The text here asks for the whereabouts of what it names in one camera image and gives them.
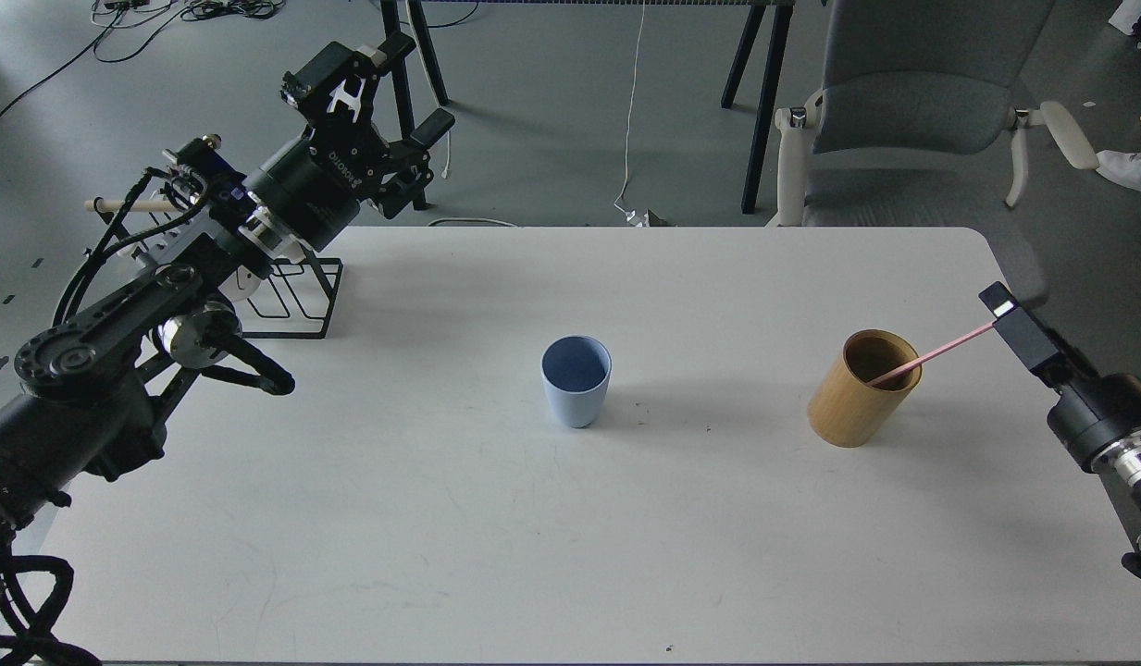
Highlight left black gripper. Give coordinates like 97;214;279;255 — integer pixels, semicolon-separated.
243;32;455;252

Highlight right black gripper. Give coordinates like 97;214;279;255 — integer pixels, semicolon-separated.
979;281;1141;473

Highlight pink chopstick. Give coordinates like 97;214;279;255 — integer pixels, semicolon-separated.
867;320;996;388

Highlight blue plastic cup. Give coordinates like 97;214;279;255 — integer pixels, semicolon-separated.
540;336;613;427

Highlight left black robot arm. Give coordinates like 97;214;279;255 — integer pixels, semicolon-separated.
0;32;454;665

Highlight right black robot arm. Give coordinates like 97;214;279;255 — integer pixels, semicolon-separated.
979;282;1141;579

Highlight bamboo wooden cup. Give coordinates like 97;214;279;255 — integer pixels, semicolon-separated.
807;328;922;450

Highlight black table legs left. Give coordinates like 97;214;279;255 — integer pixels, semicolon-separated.
381;0;453;211

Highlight black table legs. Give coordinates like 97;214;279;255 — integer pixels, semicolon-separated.
381;0;453;211
719;1;796;216

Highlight white mug front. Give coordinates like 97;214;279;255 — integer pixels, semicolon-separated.
118;241;262;302

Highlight black table legs right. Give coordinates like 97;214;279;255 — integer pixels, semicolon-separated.
719;1;796;216

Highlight black wire mug rack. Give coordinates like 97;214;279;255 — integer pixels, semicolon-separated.
84;190;343;339

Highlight white hanging cable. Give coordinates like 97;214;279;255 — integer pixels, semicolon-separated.
614;0;654;226

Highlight black floor cables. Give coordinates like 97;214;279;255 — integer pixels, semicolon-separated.
0;0;284;144

